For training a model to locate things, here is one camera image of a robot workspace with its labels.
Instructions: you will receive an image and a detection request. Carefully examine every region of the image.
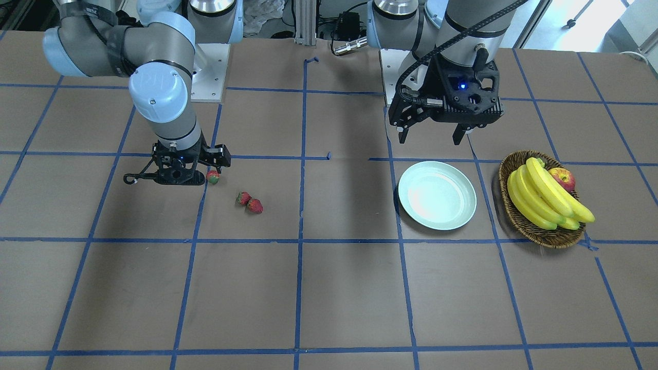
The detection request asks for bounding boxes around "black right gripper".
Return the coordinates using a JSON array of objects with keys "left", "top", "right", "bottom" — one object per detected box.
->
[{"left": 123, "top": 141, "right": 232, "bottom": 186}]

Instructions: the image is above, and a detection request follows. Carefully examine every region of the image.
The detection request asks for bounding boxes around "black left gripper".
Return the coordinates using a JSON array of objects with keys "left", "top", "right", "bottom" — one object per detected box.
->
[{"left": 389, "top": 55, "right": 504, "bottom": 145}]

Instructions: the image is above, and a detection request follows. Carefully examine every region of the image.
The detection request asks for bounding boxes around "strawberry with green top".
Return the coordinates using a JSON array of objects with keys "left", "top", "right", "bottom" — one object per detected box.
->
[{"left": 205, "top": 170, "right": 221, "bottom": 185}]

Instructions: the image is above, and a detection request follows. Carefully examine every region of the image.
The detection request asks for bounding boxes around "red strawberry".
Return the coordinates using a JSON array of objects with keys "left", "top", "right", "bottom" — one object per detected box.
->
[
  {"left": 235, "top": 191, "right": 252, "bottom": 207},
  {"left": 246, "top": 198, "right": 264, "bottom": 214}
]

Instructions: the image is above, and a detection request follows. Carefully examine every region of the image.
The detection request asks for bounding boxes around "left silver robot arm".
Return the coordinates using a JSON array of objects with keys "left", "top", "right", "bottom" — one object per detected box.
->
[{"left": 367, "top": 1, "right": 523, "bottom": 145}]

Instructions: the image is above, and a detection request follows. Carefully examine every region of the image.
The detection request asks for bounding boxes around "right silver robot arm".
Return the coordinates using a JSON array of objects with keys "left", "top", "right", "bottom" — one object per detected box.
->
[{"left": 43, "top": 1, "right": 244, "bottom": 186}]

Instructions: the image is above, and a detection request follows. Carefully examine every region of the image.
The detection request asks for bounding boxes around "light green plate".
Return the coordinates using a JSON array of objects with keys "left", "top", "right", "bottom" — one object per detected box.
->
[{"left": 397, "top": 161, "right": 477, "bottom": 230}]

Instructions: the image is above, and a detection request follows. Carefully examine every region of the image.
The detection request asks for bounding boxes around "silver metal connector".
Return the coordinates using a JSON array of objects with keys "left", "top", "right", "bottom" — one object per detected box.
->
[{"left": 332, "top": 38, "right": 368, "bottom": 56}]

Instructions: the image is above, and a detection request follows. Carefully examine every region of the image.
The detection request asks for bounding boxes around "yellow banana bunch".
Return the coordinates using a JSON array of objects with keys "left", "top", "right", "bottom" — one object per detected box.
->
[{"left": 507, "top": 157, "right": 595, "bottom": 230}]

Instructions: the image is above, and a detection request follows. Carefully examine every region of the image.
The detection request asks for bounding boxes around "small black adapter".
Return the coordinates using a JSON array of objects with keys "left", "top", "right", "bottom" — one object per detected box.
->
[{"left": 333, "top": 11, "right": 360, "bottom": 41}]

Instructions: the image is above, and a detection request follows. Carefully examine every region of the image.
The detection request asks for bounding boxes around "red yellow apple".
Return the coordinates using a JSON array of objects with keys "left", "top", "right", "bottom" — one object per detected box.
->
[{"left": 548, "top": 167, "right": 576, "bottom": 193}]

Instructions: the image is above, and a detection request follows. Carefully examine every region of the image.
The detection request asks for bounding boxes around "woven wicker basket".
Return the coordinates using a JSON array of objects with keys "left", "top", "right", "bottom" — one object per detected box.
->
[{"left": 498, "top": 150, "right": 586, "bottom": 249}]

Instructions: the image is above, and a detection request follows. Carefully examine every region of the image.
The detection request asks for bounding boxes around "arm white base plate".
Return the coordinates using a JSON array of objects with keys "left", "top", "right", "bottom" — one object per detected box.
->
[
  {"left": 380, "top": 49, "right": 428, "bottom": 107},
  {"left": 191, "top": 44, "right": 231, "bottom": 103}
]

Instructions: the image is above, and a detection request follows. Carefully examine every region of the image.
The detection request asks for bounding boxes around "aluminium frame post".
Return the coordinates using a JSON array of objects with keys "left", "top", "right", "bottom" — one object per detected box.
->
[{"left": 291, "top": 0, "right": 318, "bottom": 47}]

